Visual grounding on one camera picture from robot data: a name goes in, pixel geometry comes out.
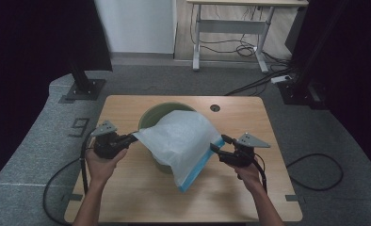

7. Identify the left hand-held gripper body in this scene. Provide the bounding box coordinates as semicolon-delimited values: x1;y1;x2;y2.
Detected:
90;120;130;160

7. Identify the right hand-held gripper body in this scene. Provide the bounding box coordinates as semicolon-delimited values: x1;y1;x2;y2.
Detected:
227;132;271;168

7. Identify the green trash bin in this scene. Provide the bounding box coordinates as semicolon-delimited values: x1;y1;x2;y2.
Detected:
137;102;197;175

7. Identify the white plastic bag blue edge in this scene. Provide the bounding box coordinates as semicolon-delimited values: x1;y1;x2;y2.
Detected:
132;109;226;194

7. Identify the person's right hand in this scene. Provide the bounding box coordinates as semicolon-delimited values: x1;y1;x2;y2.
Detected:
234;162;263;191

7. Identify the person's left hand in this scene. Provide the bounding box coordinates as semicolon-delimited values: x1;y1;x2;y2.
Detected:
85;148;128;186

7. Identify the dark tape strip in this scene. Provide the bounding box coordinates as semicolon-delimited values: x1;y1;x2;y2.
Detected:
60;193;84;202
284;194;306;202
57;95;76;105

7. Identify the black stand column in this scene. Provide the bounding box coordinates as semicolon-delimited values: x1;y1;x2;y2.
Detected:
68;59;94;92

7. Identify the white power strip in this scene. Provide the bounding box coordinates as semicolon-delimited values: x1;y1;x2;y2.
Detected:
270;74;293;85

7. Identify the black metal stand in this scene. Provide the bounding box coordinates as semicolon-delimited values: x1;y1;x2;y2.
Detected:
277;0;352;111

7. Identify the black curtain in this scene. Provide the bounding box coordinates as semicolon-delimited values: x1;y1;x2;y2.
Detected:
284;0;371;181
0;0;114;191

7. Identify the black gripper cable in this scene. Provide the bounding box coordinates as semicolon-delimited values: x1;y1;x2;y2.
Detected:
79;130;95;195
252;153;268;194

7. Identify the black stand base plate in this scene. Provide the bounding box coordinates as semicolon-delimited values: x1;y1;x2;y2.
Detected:
64;78;107;102

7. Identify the thin black cable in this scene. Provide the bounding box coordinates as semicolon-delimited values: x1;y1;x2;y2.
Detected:
285;153;345;192
42;156;83;226

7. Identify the tangle of black cables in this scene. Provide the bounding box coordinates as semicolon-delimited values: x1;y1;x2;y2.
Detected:
189;4;296;97

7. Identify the white desk frame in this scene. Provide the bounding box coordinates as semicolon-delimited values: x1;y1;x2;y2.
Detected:
185;0;310;74

